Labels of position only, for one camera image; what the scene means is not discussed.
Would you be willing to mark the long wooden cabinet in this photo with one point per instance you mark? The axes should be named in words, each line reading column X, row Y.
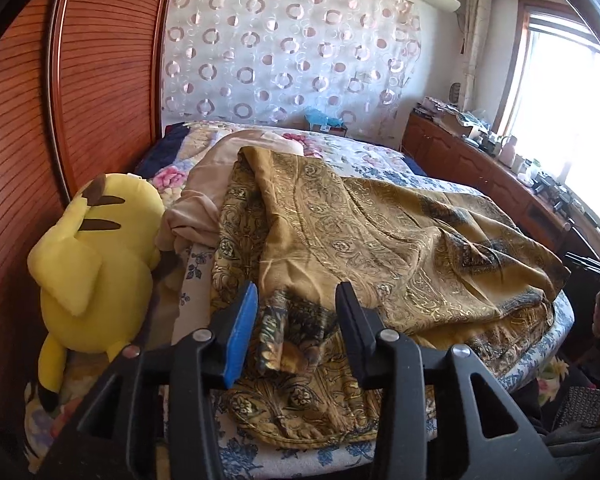
column 460, row 160

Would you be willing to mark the wood-framed window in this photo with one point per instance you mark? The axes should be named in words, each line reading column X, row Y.
column 565, row 110

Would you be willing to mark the grey cloth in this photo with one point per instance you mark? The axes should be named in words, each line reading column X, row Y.
column 580, row 442

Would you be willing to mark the cardboard box with blue bag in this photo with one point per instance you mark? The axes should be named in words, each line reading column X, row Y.
column 322, row 120

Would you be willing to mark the pale window curtain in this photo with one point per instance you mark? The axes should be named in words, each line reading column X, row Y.
column 477, row 35

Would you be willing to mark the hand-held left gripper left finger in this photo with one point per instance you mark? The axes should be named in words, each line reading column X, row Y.
column 240, row 330

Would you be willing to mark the golden patterned garment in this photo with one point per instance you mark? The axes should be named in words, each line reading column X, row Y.
column 380, row 240

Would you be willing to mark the blue floral bed cover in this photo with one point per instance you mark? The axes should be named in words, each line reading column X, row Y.
column 530, row 355

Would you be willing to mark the round dark fan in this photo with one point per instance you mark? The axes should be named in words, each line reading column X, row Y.
column 455, row 94

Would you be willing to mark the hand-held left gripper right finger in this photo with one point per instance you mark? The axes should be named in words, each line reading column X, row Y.
column 352, row 330

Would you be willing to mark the dark patterned cloth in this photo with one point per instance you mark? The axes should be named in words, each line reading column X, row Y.
column 580, row 405

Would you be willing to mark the pile of household clutter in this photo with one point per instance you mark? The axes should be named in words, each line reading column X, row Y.
column 445, row 115

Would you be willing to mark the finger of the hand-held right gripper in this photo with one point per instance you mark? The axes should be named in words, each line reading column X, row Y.
column 587, row 261

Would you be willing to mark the black handheld device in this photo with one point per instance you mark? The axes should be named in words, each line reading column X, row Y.
column 547, row 183
column 564, row 205

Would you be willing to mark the beige cloth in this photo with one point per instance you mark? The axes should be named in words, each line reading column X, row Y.
column 205, row 185

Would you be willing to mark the circle-patterned sheer curtain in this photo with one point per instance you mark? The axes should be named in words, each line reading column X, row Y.
column 290, row 45

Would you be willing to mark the pink floral quilt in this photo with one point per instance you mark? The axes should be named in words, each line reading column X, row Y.
column 345, row 147

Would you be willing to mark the pale floral bedsheet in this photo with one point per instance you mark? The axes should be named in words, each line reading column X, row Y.
column 550, row 380
column 55, row 425

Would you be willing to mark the yellow plush toy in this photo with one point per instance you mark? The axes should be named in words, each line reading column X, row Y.
column 95, row 260

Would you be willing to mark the wooden louvered wardrobe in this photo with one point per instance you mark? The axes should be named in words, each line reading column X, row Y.
column 95, row 85

